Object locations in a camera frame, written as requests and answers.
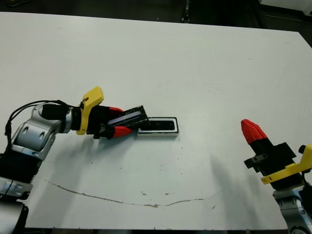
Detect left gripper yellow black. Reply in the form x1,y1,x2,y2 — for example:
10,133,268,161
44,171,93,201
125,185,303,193
76,86,134,140

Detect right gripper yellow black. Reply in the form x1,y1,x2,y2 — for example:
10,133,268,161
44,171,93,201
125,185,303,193
240,119,312,191

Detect black shiny box lid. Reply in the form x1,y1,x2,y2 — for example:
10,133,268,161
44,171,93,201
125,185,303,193
108,105,150,130

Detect black smartphone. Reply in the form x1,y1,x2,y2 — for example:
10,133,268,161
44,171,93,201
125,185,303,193
149,119,176,131

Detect black gantry stand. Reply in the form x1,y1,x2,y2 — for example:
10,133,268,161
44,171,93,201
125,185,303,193
181,0,193,23

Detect camera box base white inlay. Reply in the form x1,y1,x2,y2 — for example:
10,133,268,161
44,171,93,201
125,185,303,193
137,117,180,139

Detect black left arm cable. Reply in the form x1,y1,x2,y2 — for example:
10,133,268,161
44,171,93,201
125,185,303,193
4,98,81,137

